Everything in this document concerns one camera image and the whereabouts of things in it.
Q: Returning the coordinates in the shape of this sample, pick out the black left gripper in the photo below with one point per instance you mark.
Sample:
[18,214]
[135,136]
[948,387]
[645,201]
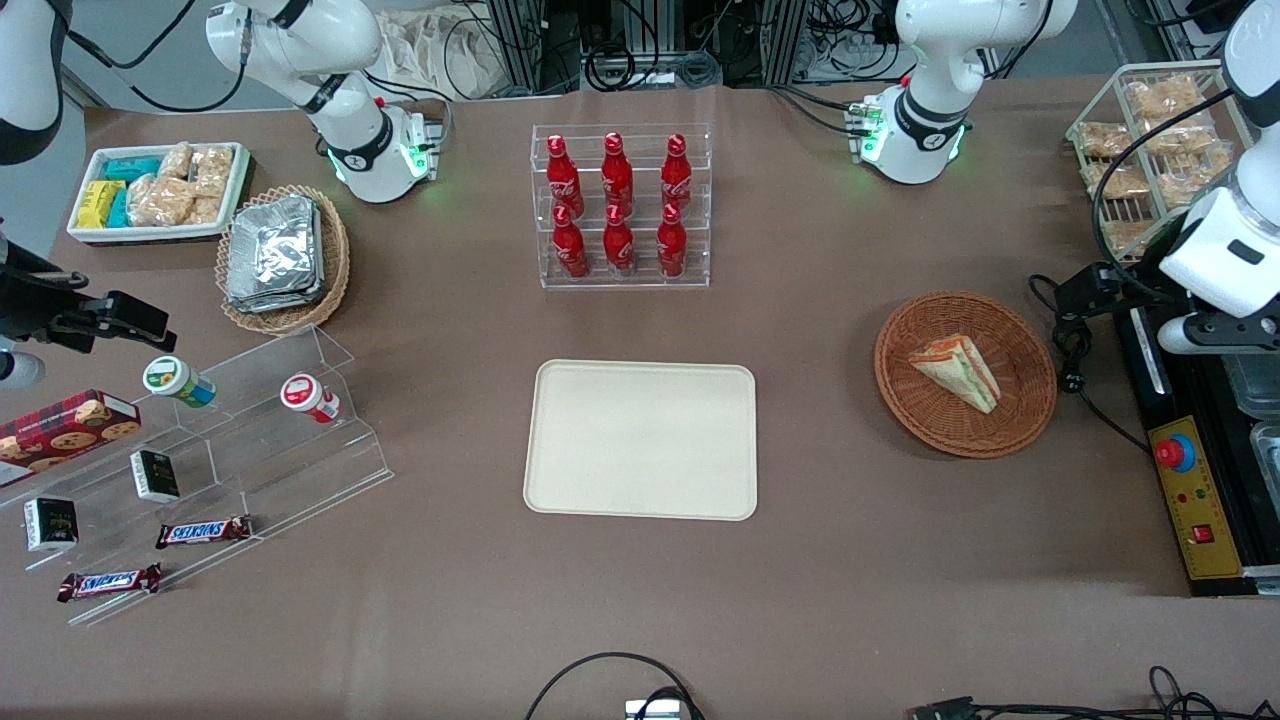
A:
[1138,287]

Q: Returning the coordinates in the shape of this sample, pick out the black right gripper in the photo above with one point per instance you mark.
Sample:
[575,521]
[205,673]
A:
[28,298]

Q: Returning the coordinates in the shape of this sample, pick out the triangular sandwich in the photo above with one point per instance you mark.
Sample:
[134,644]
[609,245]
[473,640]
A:
[960,375]

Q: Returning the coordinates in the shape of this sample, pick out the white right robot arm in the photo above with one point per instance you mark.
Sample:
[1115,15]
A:
[340,50]

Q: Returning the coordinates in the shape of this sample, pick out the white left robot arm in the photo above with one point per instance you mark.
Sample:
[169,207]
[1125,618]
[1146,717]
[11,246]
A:
[930,100]

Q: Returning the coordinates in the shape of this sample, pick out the brown round wicker basket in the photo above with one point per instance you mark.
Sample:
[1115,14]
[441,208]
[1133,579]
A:
[920,415]

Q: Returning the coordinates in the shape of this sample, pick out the light oval wicker basket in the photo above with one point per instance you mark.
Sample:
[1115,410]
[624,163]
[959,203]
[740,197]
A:
[335,260]

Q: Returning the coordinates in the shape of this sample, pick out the beige plastic tray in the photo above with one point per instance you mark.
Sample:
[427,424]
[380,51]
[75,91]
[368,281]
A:
[620,440]

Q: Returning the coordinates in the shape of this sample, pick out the green lid yogurt cup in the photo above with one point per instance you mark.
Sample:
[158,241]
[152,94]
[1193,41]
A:
[170,378]

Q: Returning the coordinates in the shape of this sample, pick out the bagged fried snack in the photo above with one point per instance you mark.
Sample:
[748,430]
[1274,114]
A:
[1105,140]
[1195,180]
[1128,236]
[1180,137]
[1118,181]
[1165,97]

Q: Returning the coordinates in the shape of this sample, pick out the white rectangular snack bin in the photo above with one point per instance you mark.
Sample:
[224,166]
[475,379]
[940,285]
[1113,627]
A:
[150,235]

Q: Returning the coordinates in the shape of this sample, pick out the small teal snack packet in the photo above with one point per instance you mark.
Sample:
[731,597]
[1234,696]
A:
[119,208]

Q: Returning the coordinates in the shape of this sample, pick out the clear rice cracker bag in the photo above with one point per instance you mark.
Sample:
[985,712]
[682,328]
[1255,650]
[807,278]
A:
[160,200]
[212,172]
[205,210]
[175,160]

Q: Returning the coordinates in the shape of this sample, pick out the yellow snack packet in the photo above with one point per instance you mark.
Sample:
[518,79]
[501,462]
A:
[98,204]

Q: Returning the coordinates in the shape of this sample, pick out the silver foil container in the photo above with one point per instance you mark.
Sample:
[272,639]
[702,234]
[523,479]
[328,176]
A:
[275,305]
[275,245]

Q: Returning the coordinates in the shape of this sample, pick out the red cookie box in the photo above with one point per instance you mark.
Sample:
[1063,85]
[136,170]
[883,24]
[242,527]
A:
[60,435]

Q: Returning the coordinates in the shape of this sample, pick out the small black box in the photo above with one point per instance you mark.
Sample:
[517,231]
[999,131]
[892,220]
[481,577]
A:
[50,525]
[155,476]

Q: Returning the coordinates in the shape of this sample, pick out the long teal snack packet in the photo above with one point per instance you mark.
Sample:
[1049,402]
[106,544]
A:
[130,168]

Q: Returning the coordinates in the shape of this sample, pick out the black sealing machine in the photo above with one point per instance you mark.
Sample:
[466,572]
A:
[1200,390]

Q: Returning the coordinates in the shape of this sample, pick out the red lid yogurt cup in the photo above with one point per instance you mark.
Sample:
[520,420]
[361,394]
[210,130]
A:
[305,395]

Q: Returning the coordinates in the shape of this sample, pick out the clear acrylic step display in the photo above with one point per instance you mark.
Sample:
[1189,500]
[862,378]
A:
[260,460]

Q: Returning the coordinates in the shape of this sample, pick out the red emergency stop button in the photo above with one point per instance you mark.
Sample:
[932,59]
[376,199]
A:
[1176,453]

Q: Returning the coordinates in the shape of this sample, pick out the large clear plastic container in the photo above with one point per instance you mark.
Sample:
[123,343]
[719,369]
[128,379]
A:
[1255,385]

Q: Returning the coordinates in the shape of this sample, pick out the snickers chocolate bar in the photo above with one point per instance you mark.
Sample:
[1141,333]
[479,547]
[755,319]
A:
[110,582]
[200,532]

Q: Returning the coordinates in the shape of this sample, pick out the yellow control panel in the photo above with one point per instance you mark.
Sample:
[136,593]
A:
[1215,500]

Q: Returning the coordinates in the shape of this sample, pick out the small clear plastic container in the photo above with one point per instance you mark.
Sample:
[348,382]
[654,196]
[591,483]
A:
[1268,455]

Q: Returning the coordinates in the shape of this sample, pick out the white fabric bag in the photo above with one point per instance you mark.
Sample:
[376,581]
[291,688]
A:
[440,55]

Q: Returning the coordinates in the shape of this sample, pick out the red cola bottle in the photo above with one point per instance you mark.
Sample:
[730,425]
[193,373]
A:
[672,248]
[571,250]
[677,178]
[617,178]
[619,248]
[564,180]

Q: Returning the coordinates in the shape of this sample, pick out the clear acrylic bottle rack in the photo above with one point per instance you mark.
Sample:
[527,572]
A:
[643,205]

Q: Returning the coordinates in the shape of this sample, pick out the small silver device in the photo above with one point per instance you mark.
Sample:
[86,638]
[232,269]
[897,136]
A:
[655,710]

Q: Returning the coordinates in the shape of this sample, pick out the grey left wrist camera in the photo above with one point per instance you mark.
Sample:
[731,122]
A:
[1210,335]

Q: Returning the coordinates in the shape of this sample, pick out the red rocker switch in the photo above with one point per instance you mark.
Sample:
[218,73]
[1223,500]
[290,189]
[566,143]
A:
[1202,533]

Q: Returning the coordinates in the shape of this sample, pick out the aluminium profile frame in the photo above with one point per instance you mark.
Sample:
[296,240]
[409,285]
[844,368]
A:
[785,40]
[515,45]

